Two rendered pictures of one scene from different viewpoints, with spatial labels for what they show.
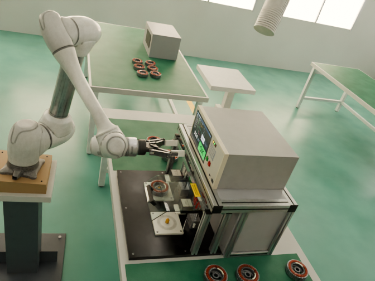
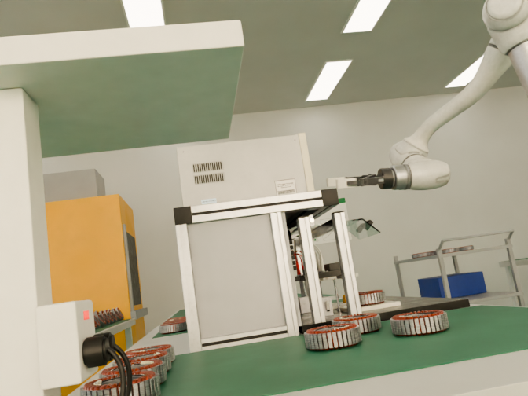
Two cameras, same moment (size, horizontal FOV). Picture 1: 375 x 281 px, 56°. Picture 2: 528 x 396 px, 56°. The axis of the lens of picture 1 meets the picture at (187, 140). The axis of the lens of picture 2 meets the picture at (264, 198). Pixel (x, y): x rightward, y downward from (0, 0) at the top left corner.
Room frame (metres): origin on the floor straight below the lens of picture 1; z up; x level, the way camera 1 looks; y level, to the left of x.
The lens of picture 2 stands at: (3.16, 0.22, 0.90)
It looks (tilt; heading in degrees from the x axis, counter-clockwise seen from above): 9 degrees up; 195
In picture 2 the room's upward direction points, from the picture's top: 8 degrees counter-clockwise
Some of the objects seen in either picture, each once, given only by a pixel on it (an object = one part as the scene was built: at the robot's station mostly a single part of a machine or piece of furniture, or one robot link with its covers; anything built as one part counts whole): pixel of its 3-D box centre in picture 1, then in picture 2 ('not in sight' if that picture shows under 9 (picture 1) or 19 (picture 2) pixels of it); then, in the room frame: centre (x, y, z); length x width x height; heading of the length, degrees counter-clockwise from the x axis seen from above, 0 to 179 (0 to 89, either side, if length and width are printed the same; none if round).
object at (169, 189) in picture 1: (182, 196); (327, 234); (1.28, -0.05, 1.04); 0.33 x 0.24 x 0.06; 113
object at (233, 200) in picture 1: (231, 163); (247, 222); (1.58, -0.26, 1.09); 0.68 x 0.44 x 0.05; 23
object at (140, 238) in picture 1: (164, 208); (353, 310); (1.47, 0.02, 0.76); 0.64 x 0.47 x 0.02; 23
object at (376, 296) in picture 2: not in sight; (366, 298); (1.57, 0.08, 0.80); 0.11 x 0.11 x 0.04
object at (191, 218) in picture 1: (193, 219); (305, 304); (1.40, -0.15, 0.80); 0.08 x 0.05 x 0.06; 23
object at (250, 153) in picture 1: (239, 145); (240, 187); (1.57, -0.27, 1.22); 0.44 x 0.39 x 0.20; 23
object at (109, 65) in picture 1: (133, 83); not in sight; (3.72, 0.78, 0.38); 1.85 x 1.10 x 0.75; 23
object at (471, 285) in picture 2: not in sight; (458, 302); (-1.29, 0.55, 0.51); 1.01 x 0.60 x 1.01; 23
